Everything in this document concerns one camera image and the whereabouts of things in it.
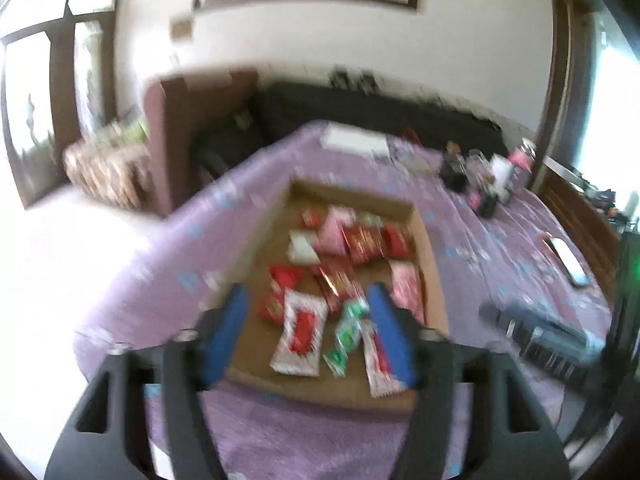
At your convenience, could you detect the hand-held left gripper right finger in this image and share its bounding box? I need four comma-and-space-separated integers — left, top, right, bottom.
369, 282, 571, 480

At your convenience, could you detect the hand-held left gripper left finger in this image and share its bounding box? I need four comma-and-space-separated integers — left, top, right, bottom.
44, 282, 251, 480

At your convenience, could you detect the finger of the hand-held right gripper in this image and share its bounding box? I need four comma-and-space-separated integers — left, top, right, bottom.
479, 302, 603, 392

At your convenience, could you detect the cardboard box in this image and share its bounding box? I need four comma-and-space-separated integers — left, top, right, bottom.
207, 177, 451, 413

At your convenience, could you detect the white and red snack packet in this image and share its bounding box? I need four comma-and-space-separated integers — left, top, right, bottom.
360, 320, 421, 397
270, 290, 330, 376

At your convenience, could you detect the green and white snack packet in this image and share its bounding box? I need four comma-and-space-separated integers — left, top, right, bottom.
323, 298, 371, 379

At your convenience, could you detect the dark red gold packet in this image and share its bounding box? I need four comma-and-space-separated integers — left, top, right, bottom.
317, 262, 366, 312
342, 226, 387, 264

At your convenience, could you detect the pink striped snack packet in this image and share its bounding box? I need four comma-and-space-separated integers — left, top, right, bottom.
319, 205, 357, 257

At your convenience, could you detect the smartphone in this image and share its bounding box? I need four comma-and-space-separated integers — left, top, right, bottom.
542, 233, 594, 289

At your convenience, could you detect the black orange toy figure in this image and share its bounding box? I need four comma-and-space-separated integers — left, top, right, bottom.
592, 189, 623, 218

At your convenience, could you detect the red and black box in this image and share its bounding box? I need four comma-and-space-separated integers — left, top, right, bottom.
469, 187, 499, 219

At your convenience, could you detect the pink lidded bottle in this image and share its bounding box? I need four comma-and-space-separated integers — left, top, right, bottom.
509, 137, 539, 189

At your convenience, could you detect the black device with wooden block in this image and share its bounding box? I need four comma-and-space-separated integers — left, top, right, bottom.
439, 141, 469, 194

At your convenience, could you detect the black bag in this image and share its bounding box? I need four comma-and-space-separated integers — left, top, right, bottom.
191, 109, 267, 182

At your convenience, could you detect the white paper sheet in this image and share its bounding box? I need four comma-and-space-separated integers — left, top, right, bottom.
320, 126, 392, 159

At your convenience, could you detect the maroon armchair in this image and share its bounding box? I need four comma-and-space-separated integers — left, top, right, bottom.
144, 70, 262, 217

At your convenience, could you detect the black sofa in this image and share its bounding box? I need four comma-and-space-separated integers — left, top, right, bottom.
256, 81, 504, 152

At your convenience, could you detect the dark framed window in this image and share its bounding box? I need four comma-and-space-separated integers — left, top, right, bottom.
0, 0, 124, 211

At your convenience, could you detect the wooden bed frame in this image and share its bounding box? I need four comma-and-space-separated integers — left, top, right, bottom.
536, 156, 627, 288

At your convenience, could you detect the brown door frame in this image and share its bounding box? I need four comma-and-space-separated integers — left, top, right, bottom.
534, 0, 603, 192

